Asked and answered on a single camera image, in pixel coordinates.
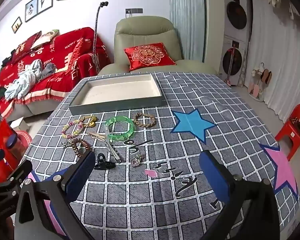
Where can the cardboard box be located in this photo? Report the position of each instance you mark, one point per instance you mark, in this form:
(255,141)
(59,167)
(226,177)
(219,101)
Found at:
(18,123)

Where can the black claw hair clip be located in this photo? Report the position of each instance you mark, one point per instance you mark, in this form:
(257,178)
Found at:
(102,165)

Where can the gooseneck phone stand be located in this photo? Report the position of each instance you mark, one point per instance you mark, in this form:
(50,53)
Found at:
(96,30)

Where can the light blue clothes pile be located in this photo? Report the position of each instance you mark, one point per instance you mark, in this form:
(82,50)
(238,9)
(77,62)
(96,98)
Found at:
(22,82)

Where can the small silver charm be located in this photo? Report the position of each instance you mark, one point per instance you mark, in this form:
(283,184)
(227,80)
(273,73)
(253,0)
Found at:
(65,144)

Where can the white and green pillow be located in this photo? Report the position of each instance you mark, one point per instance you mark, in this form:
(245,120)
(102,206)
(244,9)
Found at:
(45,38)

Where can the pale blue curtain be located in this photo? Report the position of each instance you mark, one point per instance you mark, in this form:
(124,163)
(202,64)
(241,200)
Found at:
(187,17)

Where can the heart-shaped brooch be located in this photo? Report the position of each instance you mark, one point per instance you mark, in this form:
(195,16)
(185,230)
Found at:
(136,161)

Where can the grey checked tablecloth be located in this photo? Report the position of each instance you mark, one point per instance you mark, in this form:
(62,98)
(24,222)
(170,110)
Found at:
(165,200)

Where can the round red mat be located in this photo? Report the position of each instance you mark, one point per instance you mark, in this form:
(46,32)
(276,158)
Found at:
(25,136)

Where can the red plastic stool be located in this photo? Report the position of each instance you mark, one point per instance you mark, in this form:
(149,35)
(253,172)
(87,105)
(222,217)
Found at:
(293,127)

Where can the red pillow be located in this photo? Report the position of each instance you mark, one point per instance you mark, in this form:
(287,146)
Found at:
(25,46)

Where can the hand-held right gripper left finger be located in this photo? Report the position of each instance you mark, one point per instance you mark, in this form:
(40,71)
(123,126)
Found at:
(81,172)

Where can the green translucent bangle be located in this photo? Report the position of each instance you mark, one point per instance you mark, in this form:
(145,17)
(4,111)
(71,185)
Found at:
(121,120)

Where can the red bag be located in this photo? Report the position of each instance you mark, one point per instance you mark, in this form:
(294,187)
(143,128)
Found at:
(1,135)

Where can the green armchair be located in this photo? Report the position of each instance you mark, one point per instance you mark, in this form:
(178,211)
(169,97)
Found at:
(145,30)

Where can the wall switch panel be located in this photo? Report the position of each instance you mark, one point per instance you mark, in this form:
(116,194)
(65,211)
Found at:
(134,11)

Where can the red covered sofa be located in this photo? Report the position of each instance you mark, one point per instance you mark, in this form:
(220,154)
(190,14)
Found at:
(65,47)

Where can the white washing machine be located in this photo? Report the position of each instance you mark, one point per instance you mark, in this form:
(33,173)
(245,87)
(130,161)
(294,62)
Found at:
(236,15)
(232,60)

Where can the jar with dark lid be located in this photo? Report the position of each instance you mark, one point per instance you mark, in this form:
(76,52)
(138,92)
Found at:
(15,147)

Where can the small black picture frame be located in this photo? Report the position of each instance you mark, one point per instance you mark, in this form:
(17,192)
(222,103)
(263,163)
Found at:
(16,25)

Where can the grey jewelry tray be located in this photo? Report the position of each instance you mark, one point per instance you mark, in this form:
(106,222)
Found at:
(120,90)

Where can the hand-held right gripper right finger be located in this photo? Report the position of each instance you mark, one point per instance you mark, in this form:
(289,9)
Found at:
(215,177)

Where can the grey sofa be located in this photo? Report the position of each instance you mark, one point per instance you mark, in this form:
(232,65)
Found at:
(37,107)

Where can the silver hair clip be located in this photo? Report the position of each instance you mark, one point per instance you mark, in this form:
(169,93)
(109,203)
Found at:
(113,152)

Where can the thin gold hair pin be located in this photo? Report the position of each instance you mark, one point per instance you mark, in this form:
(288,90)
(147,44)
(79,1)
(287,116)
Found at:
(97,135)

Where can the slipper rack with slippers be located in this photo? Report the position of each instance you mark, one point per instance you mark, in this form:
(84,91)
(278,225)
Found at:
(258,85)

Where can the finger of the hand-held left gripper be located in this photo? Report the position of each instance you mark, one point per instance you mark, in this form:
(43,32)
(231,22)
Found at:
(23,170)

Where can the red embroidered cushion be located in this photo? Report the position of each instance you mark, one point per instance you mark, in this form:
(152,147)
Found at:
(147,55)

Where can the white curtain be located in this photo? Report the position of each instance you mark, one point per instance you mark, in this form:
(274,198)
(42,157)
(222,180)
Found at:
(280,55)

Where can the red mop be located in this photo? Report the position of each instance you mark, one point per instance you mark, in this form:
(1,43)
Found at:
(230,62)

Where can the grey garment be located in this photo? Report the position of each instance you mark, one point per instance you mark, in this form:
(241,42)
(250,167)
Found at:
(48,70)

